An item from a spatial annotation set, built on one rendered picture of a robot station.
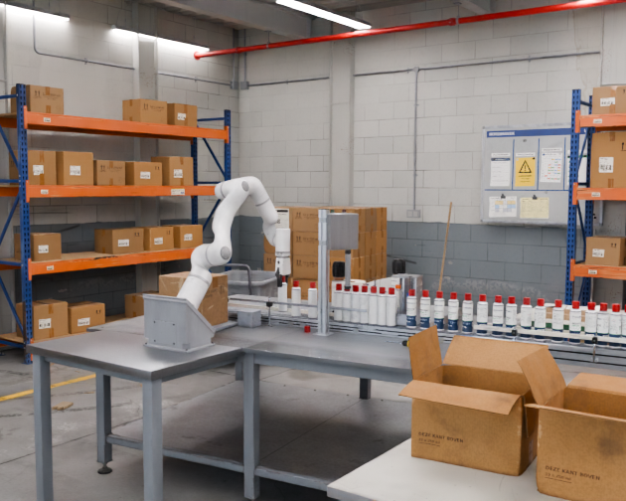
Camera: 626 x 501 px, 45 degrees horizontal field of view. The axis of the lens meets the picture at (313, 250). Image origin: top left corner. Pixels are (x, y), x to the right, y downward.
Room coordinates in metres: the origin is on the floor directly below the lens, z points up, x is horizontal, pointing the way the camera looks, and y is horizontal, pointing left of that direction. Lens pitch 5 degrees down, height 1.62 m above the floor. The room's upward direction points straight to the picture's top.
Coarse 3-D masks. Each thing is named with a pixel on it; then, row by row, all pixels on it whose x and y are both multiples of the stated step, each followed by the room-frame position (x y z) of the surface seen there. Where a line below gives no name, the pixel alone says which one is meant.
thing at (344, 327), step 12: (228, 312) 4.38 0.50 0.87; (276, 324) 4.22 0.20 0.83; (300, 324) 4.15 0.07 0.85; (312, 324) 4.11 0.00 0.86; (336, 324) 4.04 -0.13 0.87; (348, 324) 4.00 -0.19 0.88; (384, 336) 3.91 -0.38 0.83; (396, 336) 3.87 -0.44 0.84; (408, 336) 3.85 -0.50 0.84; (444, 336) 3.75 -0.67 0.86
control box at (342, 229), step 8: (328, 216) 3.93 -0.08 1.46; (336, 216) 3.93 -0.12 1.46; (344, 216) 3.95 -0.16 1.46; (352, 216) 3.97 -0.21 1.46; (328, 224) 3.93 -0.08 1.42; (336, 224) 3.93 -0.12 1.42; (344, 224) 3.95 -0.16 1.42; (352, 224) 3.97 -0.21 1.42; (328, 232) 3.93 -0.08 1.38; (336, 232) 3.93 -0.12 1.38; (344, 232) 3.95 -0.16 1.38; (352, 232) 3.97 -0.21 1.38; (328, 240) 3.93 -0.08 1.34; (336, 240) 3.93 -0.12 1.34; (344, 240) 3.95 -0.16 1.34; (352, 240) 3.97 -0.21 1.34; (328, 248) 3.93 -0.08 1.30; (336, 248) 3.93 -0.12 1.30; (344, 248) 3.95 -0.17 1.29; (352, 248) 3.97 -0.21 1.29
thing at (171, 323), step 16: (144, 304) 3.64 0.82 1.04; (160, 304) 3.58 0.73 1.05; (176, 304) 3.53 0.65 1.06; (192, 304) 3.53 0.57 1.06; (144, 320) 3.64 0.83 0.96; (160, 320) 3.58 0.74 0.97; (176, 320) 3.53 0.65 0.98; (192, 320) 3.53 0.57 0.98; (144, 336) 3.64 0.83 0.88; (160, 336) 3.58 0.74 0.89; (176, 336) 3.53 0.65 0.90; (192, 336) 3.53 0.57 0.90; (208, 336) 3.63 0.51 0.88
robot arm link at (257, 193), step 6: (246, 180) 4.11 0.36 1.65; (252, 180) 4.12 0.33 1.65; (258, 180) 4.15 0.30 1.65; (216, 186) 4.08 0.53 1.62; (252, 186) 4.11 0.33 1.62; (258, 186) 4.13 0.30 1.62; (216, 192) 4.06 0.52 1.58; (222, 192) 4.03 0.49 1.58; (252, 192) 4.12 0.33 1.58; (258, 192) 4.13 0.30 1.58; (264, 192) 4.16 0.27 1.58; (222, 198) 4.06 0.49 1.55; (252, 198) 4.15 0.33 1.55; (258, 198) 4.14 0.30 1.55; (264, 198) 4.15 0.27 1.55
